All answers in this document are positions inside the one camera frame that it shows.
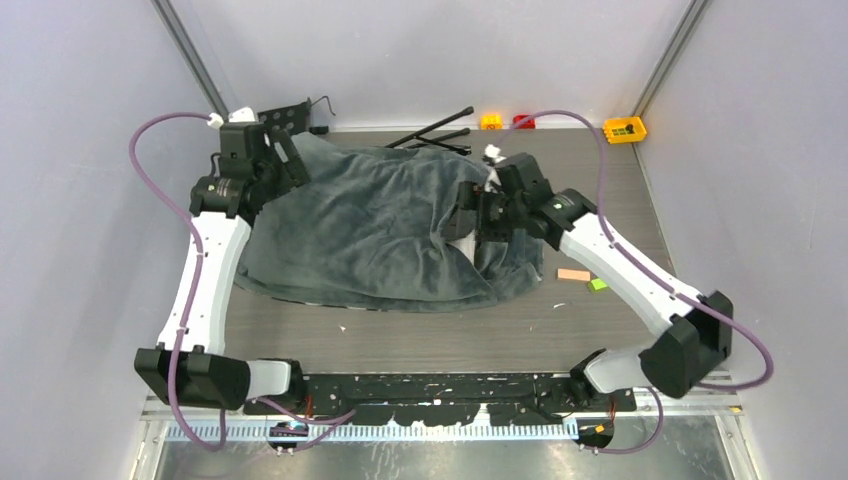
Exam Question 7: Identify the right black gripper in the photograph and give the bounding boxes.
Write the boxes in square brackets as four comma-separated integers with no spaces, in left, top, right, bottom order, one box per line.
[444,179,528,243]

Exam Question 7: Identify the grey fluffy pillowcase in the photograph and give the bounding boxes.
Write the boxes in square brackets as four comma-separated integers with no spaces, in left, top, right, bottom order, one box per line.
[235,133,544,313]

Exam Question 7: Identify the white yellow black pillow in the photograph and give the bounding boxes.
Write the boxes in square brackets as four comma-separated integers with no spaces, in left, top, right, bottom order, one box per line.
[449,169,500,264]

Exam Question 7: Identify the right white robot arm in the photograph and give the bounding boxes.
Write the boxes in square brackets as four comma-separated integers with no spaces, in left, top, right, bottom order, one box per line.
[444,153,733,411]

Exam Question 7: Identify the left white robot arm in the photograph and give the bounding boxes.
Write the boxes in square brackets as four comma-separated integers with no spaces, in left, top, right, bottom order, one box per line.
[134,120,310,414]

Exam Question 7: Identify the black perforated music stand tray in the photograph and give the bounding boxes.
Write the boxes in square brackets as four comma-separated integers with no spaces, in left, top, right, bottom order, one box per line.
[257,95,336,136]

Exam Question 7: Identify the black folding tripod stand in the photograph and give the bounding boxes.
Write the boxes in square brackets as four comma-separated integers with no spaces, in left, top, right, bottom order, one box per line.
[385,105,476,158]

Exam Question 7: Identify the orange toy brick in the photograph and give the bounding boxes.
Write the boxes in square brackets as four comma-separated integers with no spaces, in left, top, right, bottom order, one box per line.
[480,113,503,130]

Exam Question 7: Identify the peach wooden block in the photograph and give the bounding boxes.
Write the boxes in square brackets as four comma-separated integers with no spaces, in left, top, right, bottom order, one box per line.
[556,268,592,282]

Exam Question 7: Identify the red toy brick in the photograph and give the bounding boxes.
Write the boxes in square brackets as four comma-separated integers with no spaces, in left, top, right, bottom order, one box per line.
[510,114,536,129]

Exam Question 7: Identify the green wooden block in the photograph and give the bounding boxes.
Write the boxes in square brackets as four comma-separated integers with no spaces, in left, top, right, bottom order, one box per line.
[587,278,609,292]

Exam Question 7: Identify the yellow toy block with knob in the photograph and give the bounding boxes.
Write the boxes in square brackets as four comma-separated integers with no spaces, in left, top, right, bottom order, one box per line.
[602,116,648,145]

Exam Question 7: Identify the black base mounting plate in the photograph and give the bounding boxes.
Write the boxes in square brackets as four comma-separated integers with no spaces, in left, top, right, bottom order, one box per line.
[242,372,637,427]

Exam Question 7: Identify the aluminium rail with ruler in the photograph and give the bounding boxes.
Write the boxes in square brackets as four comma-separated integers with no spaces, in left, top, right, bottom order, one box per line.
[181,373,743,446]

